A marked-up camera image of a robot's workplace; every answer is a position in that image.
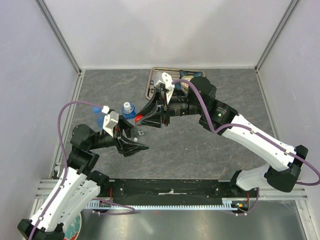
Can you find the metal tray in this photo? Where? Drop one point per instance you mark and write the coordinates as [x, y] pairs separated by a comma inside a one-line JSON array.
[[174, 72]]

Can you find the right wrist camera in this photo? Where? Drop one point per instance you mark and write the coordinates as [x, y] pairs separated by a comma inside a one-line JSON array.
[[163, 81]]

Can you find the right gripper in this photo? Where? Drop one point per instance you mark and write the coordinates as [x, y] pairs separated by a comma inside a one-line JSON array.
[[155, 120]]

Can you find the blue star-shaped plate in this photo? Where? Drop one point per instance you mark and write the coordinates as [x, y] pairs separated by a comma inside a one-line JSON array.
[[187, 73]]

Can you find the red bottle cap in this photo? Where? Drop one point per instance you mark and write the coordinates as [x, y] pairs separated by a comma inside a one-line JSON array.
[[138, 117]]

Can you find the clear unlabelled plastic bottle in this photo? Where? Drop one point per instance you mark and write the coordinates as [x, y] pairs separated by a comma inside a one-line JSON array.
[[137, 134]]

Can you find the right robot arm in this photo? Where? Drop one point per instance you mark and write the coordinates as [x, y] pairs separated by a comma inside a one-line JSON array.
[[283, 162]]

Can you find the white bottle cap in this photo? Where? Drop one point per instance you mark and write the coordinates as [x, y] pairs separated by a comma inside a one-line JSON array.
[[127, 106]]

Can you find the white cable duct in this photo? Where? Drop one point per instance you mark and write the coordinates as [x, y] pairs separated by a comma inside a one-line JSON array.
[[226, 205]]

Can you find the red floral plate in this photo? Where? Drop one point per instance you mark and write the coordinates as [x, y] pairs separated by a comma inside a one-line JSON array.
[[74, 229]]

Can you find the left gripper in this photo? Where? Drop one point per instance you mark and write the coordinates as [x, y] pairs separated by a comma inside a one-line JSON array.
[[123, 141]]

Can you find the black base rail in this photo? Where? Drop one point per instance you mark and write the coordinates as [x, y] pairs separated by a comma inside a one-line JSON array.
[[166, 192]]

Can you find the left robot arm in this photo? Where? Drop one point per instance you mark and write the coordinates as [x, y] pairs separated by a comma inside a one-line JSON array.
[[78, 183]]

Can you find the patterned small bowl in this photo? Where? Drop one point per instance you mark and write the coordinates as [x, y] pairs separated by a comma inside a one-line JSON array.
[[185, 86]]

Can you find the blue tinted plastic bottle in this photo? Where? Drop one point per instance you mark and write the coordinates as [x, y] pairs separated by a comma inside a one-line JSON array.
[[98, 116]]

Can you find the labelled clear water bottle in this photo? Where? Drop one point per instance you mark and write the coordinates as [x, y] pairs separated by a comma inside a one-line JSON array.
[[129, 114]]

